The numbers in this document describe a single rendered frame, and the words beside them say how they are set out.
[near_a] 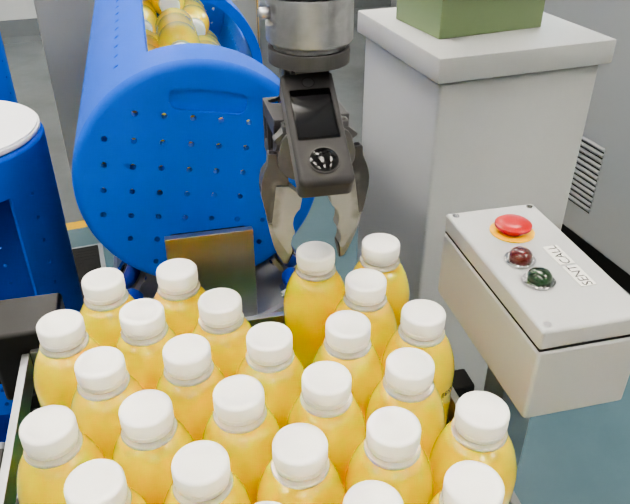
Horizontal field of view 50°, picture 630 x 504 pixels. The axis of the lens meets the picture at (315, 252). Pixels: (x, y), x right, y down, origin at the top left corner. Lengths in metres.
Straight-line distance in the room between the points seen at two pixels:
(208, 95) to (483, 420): 0.45
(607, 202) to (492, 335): 2.01
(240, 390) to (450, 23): 0.78
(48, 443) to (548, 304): 0.41
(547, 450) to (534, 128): 1.06
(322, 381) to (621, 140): 2.12
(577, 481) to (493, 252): 1.36
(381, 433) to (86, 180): 0.46
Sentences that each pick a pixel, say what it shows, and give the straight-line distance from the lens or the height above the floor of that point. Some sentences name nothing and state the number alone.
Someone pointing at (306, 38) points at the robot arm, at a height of 1.30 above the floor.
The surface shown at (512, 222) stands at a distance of 0.70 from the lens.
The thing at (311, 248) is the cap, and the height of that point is 1.08.
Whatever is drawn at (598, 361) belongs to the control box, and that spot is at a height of 1.06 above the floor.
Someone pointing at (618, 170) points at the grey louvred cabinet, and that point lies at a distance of 2.58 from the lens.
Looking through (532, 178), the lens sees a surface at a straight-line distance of 1.26.
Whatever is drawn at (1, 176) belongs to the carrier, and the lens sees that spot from 1.12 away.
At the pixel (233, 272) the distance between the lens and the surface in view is 0.80.
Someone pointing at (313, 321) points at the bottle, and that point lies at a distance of 0.69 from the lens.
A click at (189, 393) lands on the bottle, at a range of 0.57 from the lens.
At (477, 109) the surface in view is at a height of 1.06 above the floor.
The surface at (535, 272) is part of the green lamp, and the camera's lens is 0.63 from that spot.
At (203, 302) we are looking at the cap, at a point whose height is 1.08.
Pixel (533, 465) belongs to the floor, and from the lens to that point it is 1.97.
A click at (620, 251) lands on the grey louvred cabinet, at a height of 0.15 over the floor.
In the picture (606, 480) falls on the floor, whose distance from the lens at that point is 2.00.
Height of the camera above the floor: 1.45
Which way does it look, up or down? 33 degrees down
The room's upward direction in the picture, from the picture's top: straight up
